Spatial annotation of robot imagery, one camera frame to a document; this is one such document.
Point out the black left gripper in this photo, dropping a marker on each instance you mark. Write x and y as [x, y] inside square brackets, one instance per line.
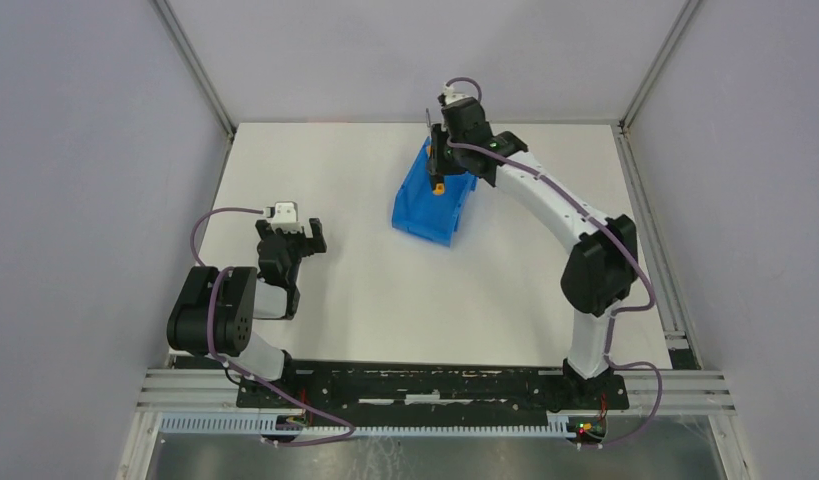
[293, 241]

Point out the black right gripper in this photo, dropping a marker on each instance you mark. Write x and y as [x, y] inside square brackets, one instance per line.
[436, 157]

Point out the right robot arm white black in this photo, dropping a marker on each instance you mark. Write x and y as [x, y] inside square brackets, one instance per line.
[602, 252]

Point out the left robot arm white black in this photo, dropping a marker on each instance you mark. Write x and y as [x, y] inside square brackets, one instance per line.
[214, 313]

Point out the blue plastic bin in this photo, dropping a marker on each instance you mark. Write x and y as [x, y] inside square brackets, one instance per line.
[418, 211]

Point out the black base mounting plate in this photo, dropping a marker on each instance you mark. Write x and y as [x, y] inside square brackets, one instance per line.
[368, 394]

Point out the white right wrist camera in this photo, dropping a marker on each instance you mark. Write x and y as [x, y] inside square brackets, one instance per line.
[450, 95]

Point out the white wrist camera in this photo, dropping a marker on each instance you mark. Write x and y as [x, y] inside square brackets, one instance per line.
[283, 216]
[450, 95]

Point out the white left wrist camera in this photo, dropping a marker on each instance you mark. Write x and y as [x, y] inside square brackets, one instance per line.
[283, 216]

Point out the white slotted cable duct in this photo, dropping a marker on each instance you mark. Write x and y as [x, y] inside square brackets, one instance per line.
[270, 425]

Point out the aluminium frame rail left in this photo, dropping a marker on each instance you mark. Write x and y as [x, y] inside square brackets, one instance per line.
[175, 30]

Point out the aluminium frame rail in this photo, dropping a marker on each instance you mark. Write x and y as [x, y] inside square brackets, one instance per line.
[677, 328]
[175, 30]

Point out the aluminium frame rail right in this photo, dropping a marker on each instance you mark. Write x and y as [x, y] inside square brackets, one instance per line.
[677, 328]

